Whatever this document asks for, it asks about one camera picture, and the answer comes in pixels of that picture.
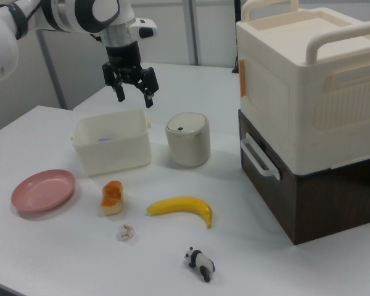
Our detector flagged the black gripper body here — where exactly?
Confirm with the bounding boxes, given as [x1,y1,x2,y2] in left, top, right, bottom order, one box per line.
[105,42,144,86]

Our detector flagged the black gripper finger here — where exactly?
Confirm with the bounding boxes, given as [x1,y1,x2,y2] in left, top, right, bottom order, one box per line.
[136,66,160,109]
[102,61,126,103]

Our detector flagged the small cream lidded trash can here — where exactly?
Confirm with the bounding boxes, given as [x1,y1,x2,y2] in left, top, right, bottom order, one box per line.
[165,112,212,168]

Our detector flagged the white plastic open bin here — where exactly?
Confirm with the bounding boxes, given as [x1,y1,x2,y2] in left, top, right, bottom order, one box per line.
[71,108,153,178]

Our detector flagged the toy bread slice with jam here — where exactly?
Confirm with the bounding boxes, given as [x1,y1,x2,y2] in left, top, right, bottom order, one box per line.
[100,181,125,216]

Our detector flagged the yellow banana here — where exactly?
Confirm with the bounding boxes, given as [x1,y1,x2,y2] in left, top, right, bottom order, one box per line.
[146,196,213,229]

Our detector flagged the pink plate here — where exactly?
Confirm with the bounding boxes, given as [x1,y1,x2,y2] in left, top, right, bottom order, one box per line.
[10,168,76,212]

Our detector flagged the crumpled white paper ball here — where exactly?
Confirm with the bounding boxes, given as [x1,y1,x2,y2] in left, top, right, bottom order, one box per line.
[118,224,136,242]

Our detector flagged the panda toy figure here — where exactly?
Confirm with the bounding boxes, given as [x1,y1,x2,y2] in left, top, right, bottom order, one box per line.
[183,246,215,282]

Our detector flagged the cream storage box with handles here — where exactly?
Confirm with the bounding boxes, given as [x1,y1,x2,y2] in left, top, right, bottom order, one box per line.
[236,0,370,170]

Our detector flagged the white drawer handle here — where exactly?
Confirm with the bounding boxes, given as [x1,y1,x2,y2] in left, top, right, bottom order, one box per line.
[239,131,282,181]

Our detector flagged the white appliance with handle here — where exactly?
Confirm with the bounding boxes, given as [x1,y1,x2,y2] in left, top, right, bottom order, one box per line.
[237,109,370,246]

